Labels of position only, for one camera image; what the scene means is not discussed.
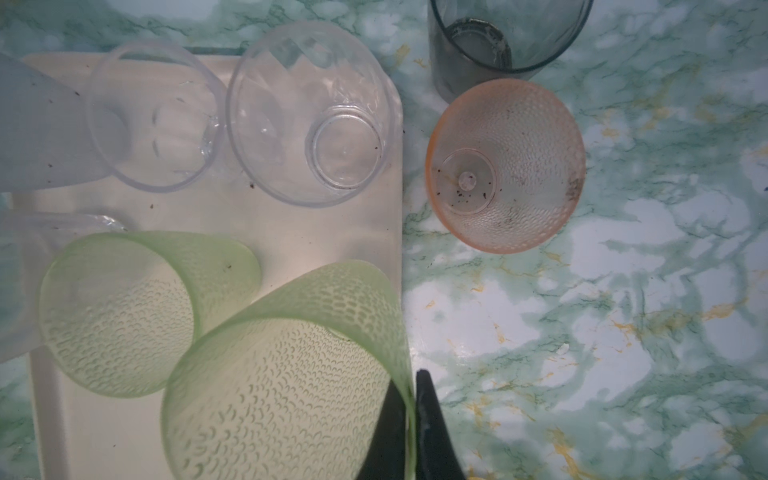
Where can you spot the clear faceted glass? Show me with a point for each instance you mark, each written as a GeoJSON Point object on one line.
{"type": "Point", "coordinates": [311, 115]}

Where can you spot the clear ribbed glass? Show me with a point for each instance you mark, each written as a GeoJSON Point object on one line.
{"type": "Point", "coordinates": [155, 115]}

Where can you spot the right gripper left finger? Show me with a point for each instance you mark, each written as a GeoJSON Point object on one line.
{"type": "Point", "coordinates": [386, 457]}

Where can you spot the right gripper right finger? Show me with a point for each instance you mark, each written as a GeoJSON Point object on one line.
{"type": "Point", "coordinates": [436, 458]}

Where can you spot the dark grey tumbler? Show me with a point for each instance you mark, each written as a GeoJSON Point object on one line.
{"type": "Point", "coordinates": [472, 42]}

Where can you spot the pale green textured cup front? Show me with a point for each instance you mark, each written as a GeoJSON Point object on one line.
{"type": "Point", "coordinates": [117, 311]}

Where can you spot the light green textured cup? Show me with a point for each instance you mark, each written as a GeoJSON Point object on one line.
{"type": "Point", "coordinates": [296, 385]}

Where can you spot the pink textured cup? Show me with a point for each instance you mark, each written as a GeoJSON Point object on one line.
{"type": "Point", "coordinates": [505, 166]}

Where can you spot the clear smooth glass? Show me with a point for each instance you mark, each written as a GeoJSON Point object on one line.
{"type": "Point", "coordinates": [29, 243]}

